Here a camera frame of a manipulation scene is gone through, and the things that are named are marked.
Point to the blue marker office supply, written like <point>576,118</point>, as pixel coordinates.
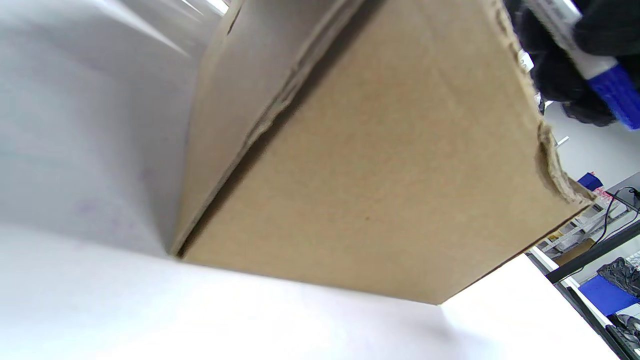
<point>610,87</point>

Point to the person's right hand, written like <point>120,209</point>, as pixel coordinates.
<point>555,80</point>

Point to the brown cardboard mailer box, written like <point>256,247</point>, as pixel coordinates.
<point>375,175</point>

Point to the blue storage bin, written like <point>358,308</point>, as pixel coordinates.
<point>605,295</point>

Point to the black plastic bag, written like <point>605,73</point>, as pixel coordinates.
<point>622,272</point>

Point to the black metal shelf rack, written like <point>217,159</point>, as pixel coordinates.
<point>590,255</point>

